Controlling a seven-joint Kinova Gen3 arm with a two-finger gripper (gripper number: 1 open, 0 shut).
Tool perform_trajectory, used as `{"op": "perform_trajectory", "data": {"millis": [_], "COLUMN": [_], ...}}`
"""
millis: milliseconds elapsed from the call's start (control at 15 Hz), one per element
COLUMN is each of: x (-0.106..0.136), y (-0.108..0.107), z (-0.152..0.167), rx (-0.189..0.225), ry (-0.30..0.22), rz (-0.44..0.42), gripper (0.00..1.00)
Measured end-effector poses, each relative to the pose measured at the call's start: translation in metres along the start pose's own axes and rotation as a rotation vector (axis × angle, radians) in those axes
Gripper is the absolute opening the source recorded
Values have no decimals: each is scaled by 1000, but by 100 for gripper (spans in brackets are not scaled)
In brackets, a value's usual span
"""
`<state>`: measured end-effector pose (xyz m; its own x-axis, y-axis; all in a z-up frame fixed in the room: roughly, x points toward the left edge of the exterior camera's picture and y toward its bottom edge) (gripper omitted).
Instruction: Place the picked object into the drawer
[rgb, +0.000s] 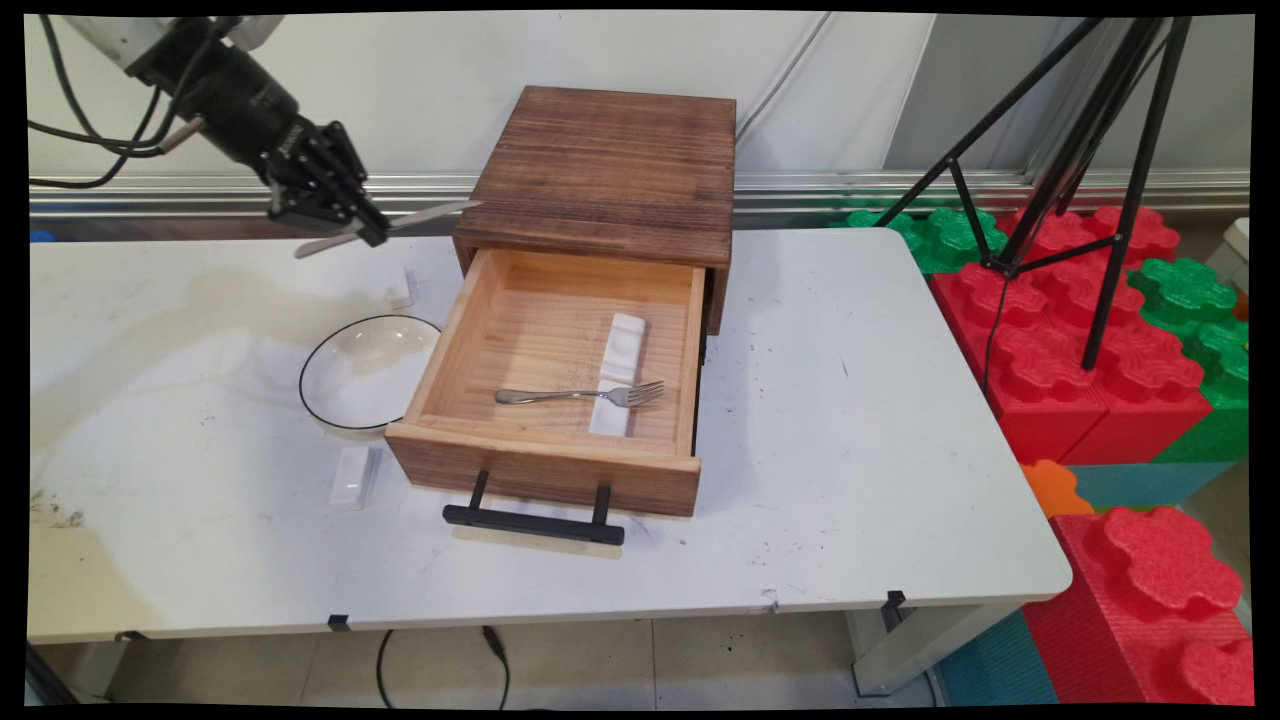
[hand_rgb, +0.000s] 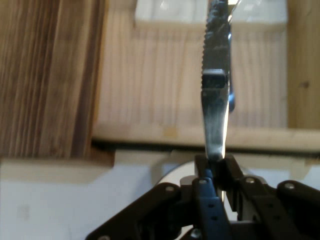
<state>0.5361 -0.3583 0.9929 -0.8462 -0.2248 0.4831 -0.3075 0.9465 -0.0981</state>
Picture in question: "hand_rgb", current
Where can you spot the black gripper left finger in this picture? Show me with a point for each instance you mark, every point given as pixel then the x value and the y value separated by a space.
pixel 160 215

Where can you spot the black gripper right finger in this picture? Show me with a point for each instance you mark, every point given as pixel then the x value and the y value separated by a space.
pixel 280 210

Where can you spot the silver serrated table knife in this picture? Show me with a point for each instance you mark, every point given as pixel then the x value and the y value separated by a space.
pixel 215 115

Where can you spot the white round plate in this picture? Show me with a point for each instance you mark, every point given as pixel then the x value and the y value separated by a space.
pixel 175 172

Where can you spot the light wooden tray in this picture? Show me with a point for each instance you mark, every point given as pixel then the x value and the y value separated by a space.
pixel 155 82

